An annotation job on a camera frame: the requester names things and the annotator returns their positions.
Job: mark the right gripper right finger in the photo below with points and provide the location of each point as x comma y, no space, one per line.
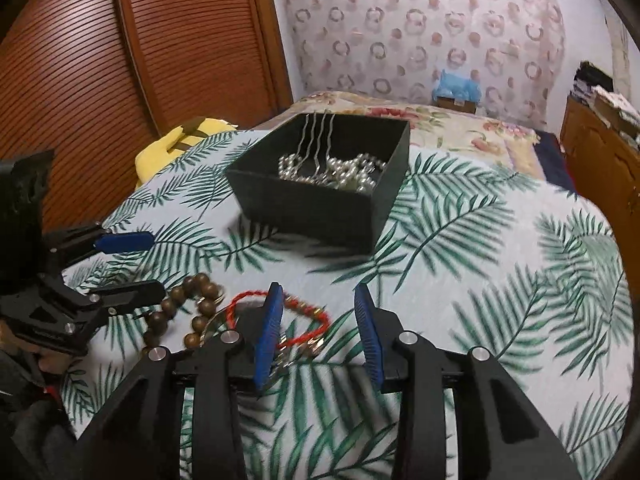
500,433

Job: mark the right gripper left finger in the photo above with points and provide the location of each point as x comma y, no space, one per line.
136,433

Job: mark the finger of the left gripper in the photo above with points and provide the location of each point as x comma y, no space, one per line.
76,244
125,298

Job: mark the silver cuff bangle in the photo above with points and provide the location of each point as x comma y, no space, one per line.
217,324

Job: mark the black square jewelry box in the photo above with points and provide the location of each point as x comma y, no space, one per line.
331,177

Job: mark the left hand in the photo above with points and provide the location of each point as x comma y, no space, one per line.
48,361

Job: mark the palm leaf print cloth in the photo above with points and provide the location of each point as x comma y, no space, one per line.
473,255

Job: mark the brown louvered wardrobe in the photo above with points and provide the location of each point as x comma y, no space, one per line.
97,81

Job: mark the wooden sideboard cabinet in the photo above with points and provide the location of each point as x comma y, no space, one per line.
605,169

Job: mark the floral bed quilt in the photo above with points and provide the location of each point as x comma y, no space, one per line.
488,139

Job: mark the blue bag on box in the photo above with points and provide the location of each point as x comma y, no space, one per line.
452,86

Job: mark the stack of folded clothes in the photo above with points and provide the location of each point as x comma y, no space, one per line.
594,89

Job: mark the pink circle pattern curtain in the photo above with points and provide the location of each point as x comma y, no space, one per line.
401,49

